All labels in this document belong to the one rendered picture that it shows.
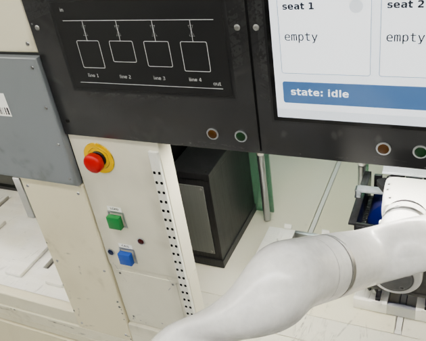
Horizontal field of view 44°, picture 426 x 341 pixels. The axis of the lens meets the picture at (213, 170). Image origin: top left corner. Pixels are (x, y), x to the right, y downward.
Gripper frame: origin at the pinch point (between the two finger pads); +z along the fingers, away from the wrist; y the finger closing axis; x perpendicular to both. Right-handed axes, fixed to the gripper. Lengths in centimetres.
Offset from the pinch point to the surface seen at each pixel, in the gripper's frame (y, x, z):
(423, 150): 2.7, 24.3, -30.6
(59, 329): -86, -43, -30
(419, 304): 3.6, -29.3, -8.9
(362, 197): -10.5, -7.6, -1.0
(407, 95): 0.1, 32.4, -30.3
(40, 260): -101, -34, -16
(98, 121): -52, 24, -30
